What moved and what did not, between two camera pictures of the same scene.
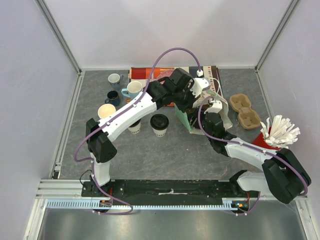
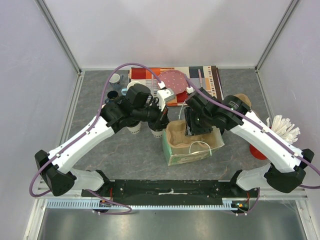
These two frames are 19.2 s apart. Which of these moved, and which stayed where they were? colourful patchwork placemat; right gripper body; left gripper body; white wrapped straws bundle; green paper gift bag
Moved: left gripper body; green paper gift bag
Stayed: right gripper body; colourful patchwork placemat; white wrapped straws bundle
